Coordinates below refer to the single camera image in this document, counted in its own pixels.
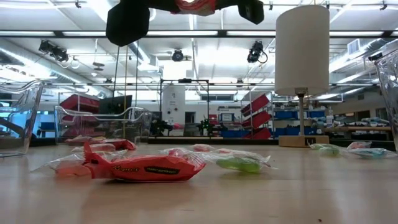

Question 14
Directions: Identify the clear wrapped orange candy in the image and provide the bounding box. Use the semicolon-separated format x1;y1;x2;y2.
214;147;249;156
192;143;216;152

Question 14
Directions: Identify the blue storage bin shelf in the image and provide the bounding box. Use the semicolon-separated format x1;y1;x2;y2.
272;109;327;137

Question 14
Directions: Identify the white shade table lamp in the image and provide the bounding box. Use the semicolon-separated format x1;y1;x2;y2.
274;4;330;149

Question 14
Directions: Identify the black flat screen monitor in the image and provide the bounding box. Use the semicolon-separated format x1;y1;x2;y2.
98;95;134;115

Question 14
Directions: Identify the black dome ceiling camera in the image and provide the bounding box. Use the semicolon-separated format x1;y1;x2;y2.
171;49;185;62

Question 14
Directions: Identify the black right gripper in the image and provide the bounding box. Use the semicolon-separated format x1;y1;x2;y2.
105;0;265;47

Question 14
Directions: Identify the large orange Reese's pack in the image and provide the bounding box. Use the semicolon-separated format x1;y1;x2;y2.
83;141;208;183

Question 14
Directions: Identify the black metal frame stand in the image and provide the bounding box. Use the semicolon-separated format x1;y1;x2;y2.
159;78;210;138

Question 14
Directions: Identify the clear plastic bin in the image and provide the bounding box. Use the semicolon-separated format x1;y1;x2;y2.
374;51;398;150
0;78;45;159
54;105;154;146

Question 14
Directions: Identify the wooden workbench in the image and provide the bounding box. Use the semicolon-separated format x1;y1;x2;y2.
323;124;394;141

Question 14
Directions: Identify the black ceiling camera rig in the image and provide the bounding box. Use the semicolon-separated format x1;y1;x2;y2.
246;39;269;65

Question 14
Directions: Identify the red slanted shelf rack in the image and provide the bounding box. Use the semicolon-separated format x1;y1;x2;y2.
239;93;272;141

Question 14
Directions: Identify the pink candy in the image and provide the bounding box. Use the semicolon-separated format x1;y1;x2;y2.
65;135;97;146

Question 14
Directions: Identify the teal wrapped candy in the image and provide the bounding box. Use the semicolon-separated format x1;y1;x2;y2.
348;147;398;159

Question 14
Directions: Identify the clear red candy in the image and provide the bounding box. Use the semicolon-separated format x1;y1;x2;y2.
159;147;206;163
30;152;93;178

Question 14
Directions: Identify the clear wrapped green candy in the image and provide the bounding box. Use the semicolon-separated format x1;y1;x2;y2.
309;142;340;151
205;149;278;174

